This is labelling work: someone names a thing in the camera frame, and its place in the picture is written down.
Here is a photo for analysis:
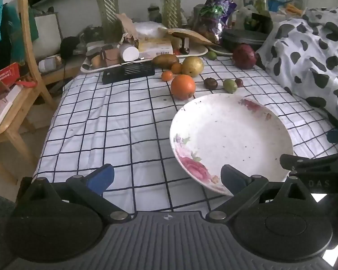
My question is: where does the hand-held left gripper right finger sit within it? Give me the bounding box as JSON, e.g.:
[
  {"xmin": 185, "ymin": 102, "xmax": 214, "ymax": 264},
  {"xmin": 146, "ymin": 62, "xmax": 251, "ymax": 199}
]
[{"xmin": 206, "ymin": 164, "xmax": 318, "ymax": 223}]

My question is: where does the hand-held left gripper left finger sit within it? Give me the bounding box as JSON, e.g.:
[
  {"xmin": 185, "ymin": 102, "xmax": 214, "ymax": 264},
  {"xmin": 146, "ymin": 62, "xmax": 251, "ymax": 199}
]
[{"xmin": 25, "ymin": 164, "xmax": 130, "ymax": 223}]

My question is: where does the white floral plate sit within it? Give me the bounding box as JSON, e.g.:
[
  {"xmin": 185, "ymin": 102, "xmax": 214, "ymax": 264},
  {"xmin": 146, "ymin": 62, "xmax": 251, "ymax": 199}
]
[{"xmin": 169, "ymin": 93, "xmax": 294, "ymax": 197}]

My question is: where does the small green fruit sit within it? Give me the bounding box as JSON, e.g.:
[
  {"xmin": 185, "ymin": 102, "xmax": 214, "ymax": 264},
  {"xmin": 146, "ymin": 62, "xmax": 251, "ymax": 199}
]
[{"xmin": 223, "ymin": 79, "xmax": 238, "ymax": 93}]

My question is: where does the large orange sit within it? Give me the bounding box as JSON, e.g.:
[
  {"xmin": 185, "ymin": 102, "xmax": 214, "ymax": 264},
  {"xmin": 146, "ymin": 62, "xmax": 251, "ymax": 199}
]
[{"xmin": 170, "ymin": 74, "xmax": 196, "ymax": 100}]

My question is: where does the yellow pear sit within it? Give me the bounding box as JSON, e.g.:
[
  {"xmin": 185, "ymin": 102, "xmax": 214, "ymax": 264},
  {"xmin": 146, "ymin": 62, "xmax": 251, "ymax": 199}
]
[{"xmin": 182, "ymin": 56, "xmax": 205, "ymax": 77}]

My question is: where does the checkered tablecloth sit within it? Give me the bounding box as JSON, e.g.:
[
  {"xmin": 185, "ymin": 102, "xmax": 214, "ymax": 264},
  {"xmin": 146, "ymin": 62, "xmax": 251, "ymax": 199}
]
[{"xmin": 31, "ymin": 53, "xmax": 338, "ymax": 211}]

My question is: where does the cow print blanket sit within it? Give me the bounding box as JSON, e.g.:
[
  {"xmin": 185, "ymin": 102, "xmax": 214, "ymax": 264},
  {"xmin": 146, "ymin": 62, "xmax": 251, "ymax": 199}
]
[{"xmin": 255, "ymin": 6, "xmax": 338, "ymax": 130}]

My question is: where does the black ribbed case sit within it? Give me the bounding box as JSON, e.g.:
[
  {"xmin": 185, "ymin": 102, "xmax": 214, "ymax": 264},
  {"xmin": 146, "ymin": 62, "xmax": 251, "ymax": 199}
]
[{"xmin": 102, "ymin": 61, "xmax": 155, "ymax": 85}]

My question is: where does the red dragon fruit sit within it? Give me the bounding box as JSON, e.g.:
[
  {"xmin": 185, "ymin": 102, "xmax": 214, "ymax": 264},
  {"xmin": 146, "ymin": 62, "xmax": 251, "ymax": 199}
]
[{"xmin": 232, "ymin": 43, "xmax": 257, "ymax": 70}]

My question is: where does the white bottle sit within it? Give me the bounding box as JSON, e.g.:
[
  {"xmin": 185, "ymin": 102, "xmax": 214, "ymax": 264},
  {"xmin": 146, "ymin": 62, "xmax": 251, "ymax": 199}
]
[{"xmin": 39, "ymin": 56, "xmax": 62, "ymax": 72}]

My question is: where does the white oval tray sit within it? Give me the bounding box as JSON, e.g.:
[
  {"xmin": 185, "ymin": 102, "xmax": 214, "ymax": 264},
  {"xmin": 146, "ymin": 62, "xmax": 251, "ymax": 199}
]
[{"xmin": 80, "ymin": 44, "xmax": 208, "ymax": 74}]

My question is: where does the brown oval fruit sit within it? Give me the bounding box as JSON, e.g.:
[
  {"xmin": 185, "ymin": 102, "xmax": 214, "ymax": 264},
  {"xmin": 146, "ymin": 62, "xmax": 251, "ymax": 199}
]
[{"xmin": 152, "ymin": 54, "xmax": 180, "ymax": 69}]

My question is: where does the black round object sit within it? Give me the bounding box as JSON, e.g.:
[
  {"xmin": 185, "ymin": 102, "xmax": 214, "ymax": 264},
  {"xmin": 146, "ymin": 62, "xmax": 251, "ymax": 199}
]
[{"xmin": 60, "ymin": 36, "xmax": 79, "ymax": 58}]

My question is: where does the black round case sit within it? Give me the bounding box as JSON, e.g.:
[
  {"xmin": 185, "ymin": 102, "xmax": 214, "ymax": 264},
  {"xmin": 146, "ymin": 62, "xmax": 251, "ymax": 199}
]
[{"xmin": 220, "ymin": 28, "xmax": 269, "ymax": 52}]

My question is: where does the black and green box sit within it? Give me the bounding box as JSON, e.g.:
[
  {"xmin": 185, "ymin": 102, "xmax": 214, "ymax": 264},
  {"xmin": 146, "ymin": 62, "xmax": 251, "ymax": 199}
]
[{"xmin": 251, "ymin": 13, "xmax": 274, "ymax": 34}]

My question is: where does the red box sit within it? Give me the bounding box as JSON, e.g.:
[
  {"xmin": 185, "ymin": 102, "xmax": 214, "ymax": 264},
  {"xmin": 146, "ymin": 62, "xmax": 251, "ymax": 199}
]
[{"xmin": 0, "ymin": 63, "xmax": 21, "ymax": 99}]

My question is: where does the yellow white carton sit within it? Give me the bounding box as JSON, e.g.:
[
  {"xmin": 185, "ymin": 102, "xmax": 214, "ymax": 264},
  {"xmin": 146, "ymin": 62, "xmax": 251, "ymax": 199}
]
[{"xmin": 138, "ymin": 38, "xmax": 174, "ymax": 59}]

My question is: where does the wooden chair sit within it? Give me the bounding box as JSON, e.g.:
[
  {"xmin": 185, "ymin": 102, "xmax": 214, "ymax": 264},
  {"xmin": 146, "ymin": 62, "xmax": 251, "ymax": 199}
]
[{"xmin": 0, "ymin": 0, "xmax": 59, "ymax": 183}]

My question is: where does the flat brown envelope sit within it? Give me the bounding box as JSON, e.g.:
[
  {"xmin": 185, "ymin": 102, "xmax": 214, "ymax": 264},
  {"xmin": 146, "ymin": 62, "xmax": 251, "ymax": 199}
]
[{"xmin": 160, "ymin": 27, "xmax": 221, "ymax": 47}]

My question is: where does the blue plastic bag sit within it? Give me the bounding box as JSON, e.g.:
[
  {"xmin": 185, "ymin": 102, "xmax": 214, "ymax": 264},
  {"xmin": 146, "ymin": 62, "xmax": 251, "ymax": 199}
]
[{"xmin": 267, "ymin": 0, "xmax": 288, "ymax": 10}]

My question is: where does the white bin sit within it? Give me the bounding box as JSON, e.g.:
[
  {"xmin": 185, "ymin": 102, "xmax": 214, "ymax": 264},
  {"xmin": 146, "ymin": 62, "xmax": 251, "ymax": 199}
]
[{"xmin": 31, "ymin": 13, "xmax": 64, "ymax": 59}]

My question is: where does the torn brown paper bag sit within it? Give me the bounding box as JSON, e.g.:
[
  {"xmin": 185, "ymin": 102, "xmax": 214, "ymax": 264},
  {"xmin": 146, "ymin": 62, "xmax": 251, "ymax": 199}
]
[{"xmin": 115, "ymin": 13, "xmax": 138, "ymax": 45}]

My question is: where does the white plastic bag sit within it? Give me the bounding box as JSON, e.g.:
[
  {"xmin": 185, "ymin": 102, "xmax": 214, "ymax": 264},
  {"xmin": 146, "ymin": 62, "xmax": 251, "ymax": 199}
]
[{"xmin": 134, "ymin": 21, "xmax": 164, "ymax": 38}]

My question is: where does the purple foil snack bag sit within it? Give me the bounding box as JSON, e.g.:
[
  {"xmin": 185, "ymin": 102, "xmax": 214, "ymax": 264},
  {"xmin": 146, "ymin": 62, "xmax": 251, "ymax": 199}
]
[{"xmin": 199, "ymin": 0, "xmax": 237, "ymax": 44}]

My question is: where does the wide glass plant vase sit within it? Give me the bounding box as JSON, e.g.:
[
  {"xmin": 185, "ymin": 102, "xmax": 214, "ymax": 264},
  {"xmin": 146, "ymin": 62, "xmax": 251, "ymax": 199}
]
[{"xmin": 94, "ymin": 0, "xmax": 123, "ymax": 44}]

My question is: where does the dark green cloth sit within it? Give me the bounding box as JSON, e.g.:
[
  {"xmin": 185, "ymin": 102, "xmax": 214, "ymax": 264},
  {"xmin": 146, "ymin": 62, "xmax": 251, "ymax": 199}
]
[{"xmin": 1, "ymin": 3, "xmax": 39, "ymax": 62}]

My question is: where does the tall glass plant vase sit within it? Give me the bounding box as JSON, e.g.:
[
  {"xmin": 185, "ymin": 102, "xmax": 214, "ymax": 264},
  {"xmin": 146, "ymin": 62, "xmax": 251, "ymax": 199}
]
[{"xmin": 155, "ymin": 0, "xmax": 183, "ymax": 29}]

